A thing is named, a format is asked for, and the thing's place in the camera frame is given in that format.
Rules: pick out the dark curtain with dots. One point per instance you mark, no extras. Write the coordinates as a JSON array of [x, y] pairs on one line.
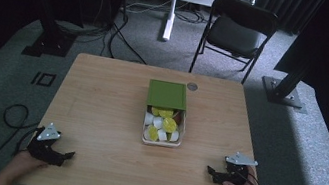
[[284, 8]]

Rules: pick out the black folding chair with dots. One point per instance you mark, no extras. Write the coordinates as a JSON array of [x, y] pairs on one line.
[[234, 35]]

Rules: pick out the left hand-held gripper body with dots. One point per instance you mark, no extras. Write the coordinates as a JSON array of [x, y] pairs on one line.
[[43, 150]]

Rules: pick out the person's left hand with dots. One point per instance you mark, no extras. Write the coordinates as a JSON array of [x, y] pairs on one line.
[[26, 164]]

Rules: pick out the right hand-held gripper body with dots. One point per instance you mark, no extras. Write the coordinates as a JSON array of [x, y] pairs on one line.
[[236, 170]]

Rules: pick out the pile of yellow white jelly cups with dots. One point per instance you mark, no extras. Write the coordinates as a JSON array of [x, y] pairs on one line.
[[162, 124]]

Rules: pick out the black metal stand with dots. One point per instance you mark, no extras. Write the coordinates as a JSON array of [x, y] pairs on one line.
[[282, 92], [50, 43]]

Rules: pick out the green sliding box lid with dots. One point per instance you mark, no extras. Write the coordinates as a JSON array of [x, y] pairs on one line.
[[167, 94]]

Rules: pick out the grey round table grommet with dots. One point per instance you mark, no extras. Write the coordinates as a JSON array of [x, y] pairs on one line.
[[192, 86]]

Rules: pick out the light wooden box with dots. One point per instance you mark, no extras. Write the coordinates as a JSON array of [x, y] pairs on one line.
[[179, 135]]

